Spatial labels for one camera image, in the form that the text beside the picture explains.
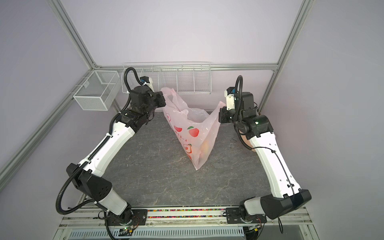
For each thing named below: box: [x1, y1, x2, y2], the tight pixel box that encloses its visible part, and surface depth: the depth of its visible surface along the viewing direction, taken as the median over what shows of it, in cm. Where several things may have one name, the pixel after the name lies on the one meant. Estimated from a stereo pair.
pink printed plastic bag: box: [160, 87, 226, 170], surface depth 76 cm
